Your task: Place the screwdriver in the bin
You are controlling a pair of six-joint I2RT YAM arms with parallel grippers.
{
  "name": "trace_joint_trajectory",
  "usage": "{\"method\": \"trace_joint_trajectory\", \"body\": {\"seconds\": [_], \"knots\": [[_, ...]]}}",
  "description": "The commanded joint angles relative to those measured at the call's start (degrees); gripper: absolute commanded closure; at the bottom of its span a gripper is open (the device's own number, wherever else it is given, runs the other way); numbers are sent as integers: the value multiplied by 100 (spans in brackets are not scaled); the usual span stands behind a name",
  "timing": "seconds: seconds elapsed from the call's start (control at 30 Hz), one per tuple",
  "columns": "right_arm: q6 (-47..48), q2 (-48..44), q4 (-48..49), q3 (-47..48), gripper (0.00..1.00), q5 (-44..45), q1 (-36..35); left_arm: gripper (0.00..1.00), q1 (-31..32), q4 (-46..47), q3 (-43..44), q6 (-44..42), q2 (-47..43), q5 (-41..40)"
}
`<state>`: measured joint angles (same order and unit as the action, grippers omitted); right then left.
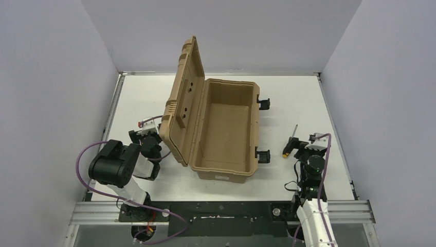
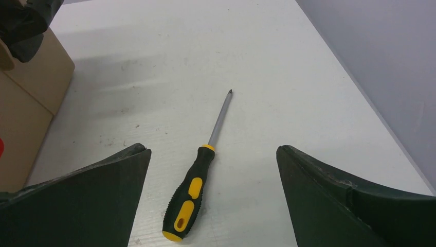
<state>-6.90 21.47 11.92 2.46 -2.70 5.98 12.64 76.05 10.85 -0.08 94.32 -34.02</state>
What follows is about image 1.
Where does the black yellow handled screwdriver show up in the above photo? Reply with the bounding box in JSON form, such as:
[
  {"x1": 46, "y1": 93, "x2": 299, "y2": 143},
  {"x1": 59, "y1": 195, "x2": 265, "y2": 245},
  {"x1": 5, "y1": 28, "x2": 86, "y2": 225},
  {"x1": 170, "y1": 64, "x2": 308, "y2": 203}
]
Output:
[{"x1": 282, "y1": 124, "x2": 298, "y2": 158}]

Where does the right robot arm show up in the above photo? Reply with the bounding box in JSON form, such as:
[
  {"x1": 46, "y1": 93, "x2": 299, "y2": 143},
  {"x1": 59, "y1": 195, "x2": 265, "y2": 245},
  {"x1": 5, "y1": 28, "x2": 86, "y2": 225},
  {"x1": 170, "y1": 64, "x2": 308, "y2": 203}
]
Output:
[{"x1": 282, "y1": 133, "x2": 338, "y2": 246}]

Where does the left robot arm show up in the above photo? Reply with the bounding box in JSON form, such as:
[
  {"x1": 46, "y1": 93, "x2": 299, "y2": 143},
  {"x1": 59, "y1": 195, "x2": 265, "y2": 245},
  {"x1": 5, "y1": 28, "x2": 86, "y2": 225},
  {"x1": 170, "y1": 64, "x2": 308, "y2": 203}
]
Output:
[{"x1": 88, "y1": 130, "x2": 162, "y2": 222}]

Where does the tan plastic tool box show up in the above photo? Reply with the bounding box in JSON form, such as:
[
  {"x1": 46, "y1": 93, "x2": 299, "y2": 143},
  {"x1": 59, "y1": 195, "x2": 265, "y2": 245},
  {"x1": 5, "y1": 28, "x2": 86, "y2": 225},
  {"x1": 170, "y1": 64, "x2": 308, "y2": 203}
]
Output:
[{"x1": 159, "y1": 37, "x2": 270, "y2": 183}]

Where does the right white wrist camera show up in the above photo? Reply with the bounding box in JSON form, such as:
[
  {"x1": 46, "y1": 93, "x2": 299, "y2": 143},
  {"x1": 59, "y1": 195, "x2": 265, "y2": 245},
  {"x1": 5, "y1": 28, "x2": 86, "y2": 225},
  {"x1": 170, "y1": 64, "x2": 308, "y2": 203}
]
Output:
[{"x1": 304, "y1": 133, "x2": 329, "y2": 151}]

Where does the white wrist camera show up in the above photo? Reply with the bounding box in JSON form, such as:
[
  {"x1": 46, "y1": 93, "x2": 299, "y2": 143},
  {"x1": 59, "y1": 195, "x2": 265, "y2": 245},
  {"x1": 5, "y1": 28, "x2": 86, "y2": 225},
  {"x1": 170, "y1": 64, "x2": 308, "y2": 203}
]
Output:
[
  {"x1": 304, "y1": 133, "x2": 329, "y2": 151},
  {"x1": 138, "y1": 117, "x2": 158, "y2": 135}
]

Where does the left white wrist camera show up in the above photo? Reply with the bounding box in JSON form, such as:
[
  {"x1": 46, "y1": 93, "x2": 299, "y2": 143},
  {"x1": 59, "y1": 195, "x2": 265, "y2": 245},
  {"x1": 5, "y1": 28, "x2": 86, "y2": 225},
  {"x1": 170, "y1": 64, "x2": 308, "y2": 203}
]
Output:
[{"x1": 138, "y1": 117, "x2": 158, "y2": 135}]

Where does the aluminium front rail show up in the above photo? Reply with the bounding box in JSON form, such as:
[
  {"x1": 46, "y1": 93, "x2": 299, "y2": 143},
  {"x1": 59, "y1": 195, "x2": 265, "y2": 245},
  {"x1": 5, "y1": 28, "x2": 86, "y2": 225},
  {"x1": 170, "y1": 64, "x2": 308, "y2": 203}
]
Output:
[{"x1": 69, "y1": 200, "x2": 375, "y2": 226}]

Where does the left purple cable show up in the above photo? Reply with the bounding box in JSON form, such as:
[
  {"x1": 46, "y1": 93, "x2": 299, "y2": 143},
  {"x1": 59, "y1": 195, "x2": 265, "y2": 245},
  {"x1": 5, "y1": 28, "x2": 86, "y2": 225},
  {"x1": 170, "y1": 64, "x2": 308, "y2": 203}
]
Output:
[{"x1": 75, "y1": 115, "x2": 189, "y2": 245}]

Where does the purple cable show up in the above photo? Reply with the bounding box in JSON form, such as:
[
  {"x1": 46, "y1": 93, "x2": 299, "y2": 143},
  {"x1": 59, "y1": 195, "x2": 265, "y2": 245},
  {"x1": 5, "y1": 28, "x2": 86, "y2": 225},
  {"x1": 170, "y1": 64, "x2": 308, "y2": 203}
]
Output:
[
  {"x1": 291, "y1": 133, "x2": 336, "y2": 247},
  {"x1": 75, "y1": 115, "x2": 189, "y2": 245}
]

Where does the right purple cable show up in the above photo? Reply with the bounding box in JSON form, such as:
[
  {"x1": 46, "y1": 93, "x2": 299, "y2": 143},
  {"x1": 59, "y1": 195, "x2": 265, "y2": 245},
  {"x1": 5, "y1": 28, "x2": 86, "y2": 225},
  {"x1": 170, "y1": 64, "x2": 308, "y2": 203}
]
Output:
[{"x1": 291, "y1": 133, "x2": 336, "y2": 247}]

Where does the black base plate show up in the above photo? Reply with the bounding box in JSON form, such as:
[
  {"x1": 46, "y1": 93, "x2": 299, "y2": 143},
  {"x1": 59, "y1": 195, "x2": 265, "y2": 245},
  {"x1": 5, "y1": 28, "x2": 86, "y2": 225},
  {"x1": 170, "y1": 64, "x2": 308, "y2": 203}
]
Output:
[{"x1": 122, "y1": 201, "x2": 300, "y2": 237}]

